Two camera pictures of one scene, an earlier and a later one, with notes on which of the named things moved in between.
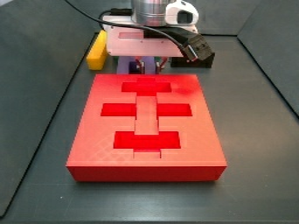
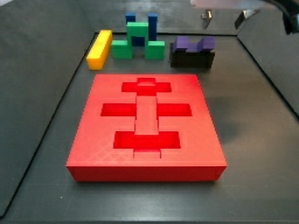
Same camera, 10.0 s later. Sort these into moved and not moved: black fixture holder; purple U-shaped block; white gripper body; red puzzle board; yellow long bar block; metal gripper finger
Moved: white gripper body; purple U-shaped block; metal gripper finger
Not moved: yellow long bar block; black fixture holder; red puzzle board
